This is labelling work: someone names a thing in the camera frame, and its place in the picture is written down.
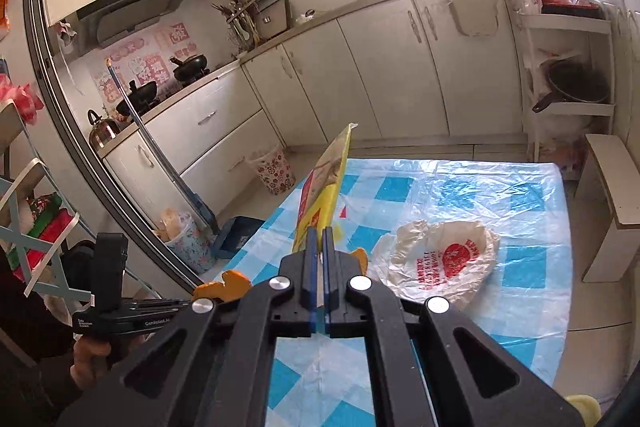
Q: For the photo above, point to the steel range hood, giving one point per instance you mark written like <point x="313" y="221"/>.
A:
<point x="145" y="12"/>

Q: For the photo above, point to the blue floral waste bin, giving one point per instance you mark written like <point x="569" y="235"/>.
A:
<point x="192" y="247"/>

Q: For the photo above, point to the red floral waste bin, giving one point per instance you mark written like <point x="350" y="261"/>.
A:
<point x="272" y="172"/>

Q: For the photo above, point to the white red-print plastic bag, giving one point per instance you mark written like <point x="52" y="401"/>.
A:
<point x="440" y="257"/>

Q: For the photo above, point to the red flower decoration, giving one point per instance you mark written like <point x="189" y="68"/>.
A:
<point x="22" y="99"/>

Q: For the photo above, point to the person's left forearm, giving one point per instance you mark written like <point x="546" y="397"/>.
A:
<point x="30" y="357"/>

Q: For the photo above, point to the person's left hand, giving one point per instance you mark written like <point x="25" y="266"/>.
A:
<point x="90" y="357"/>

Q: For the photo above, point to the wooden stool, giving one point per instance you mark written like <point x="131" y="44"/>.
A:
<point x="620" y="187"/>

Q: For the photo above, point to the white base cabinets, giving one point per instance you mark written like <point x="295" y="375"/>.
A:
<point x="380" y="67"/>

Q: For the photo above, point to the red green folded cloth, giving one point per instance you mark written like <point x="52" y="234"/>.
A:
<point x="50" y="222"/>

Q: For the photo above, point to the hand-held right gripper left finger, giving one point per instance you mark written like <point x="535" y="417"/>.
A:
<point x="313" y="282"/>

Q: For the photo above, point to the utensil rack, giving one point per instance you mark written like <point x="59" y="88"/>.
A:
<point x="240" y="17"/>

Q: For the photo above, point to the blue dustpan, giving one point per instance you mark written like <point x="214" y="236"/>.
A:
<point x="240" y="237"/>

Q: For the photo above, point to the white storage shelf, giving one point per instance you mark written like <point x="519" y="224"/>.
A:
<point x="27" y="187"/>

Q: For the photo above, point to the metal door frame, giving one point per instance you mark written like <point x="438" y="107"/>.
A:
<point x="65" y="107"/>

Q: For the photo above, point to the yellow snack packet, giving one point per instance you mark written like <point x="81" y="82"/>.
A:
<point x="325" y="187"/>

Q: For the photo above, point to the steel kettle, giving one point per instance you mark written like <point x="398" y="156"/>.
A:
<point x="102" y="132"/>

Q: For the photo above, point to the black frying pan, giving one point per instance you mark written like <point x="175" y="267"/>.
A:
<point x="575" y="82"/>

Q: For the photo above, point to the blue white checked tablecloth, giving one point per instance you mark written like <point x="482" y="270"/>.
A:
<point x="450" y="187"/>

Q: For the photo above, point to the grey cutting board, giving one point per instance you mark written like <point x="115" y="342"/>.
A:
<point x="274" y="19"/>

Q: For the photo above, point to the red patterned wall sticker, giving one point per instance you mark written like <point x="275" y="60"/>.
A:
<point x="150" y="67"/>

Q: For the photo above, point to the domed orange peel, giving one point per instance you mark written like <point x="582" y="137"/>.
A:
<point x="360" y="259"/>

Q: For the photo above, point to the small black wok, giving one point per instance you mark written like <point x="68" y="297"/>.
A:
<point x="192" y="66"/>

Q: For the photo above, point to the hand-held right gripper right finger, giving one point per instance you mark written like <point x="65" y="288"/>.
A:
<point x="328" y="282"/>

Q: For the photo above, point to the large black wok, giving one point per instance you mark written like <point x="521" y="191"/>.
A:
<point x="142" y="97"/>

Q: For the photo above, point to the curled orange peel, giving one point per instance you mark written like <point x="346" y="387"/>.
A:
<point x="225" y="287"/>

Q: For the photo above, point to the white shelf rack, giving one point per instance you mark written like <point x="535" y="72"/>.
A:
<point x="605" y="67"/>

